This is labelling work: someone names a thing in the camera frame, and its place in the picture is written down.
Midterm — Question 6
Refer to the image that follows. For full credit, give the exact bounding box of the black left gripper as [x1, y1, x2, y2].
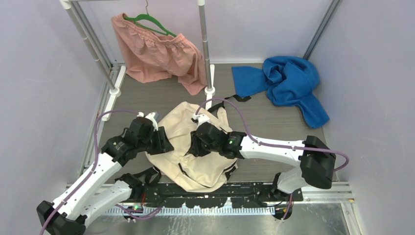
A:
[137, 126, 174, 155]

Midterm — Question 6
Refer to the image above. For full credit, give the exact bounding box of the cream canvas backpack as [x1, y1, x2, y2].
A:
[135, 101, 238, 193]

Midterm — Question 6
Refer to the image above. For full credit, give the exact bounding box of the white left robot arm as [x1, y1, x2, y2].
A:
[36, 112, 174, 235]

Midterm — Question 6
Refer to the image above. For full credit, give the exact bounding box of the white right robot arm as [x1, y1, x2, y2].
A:
[189, 114, 336, 201]

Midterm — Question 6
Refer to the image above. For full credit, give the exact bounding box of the metal clothes rack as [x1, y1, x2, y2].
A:
[59, 0, 216, 121]

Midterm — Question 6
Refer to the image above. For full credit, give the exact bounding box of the pink garment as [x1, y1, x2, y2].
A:
[111, 13, 207, 95]

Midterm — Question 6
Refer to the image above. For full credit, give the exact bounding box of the blue cloth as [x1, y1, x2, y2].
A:
[231, 56, 329, 129]

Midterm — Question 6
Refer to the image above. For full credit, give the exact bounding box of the green clothes hanger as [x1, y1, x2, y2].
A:
[123, 0, 178, 38]

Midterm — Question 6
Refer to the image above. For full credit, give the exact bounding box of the metal corner pole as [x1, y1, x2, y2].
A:
[303, 0, 342, 60]

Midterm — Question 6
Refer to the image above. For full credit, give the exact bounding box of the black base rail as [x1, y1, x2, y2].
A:
[125, 182, 290, 209]

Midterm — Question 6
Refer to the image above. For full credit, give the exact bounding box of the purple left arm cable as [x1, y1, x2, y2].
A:
[39, 109, 163, 235]

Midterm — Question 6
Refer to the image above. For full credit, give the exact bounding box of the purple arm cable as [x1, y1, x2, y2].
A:
[39, 109, 163, 235]
[194, 98, 350, 223]

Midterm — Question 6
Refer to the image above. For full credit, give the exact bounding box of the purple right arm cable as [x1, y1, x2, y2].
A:
[194, 98, 350, 223]

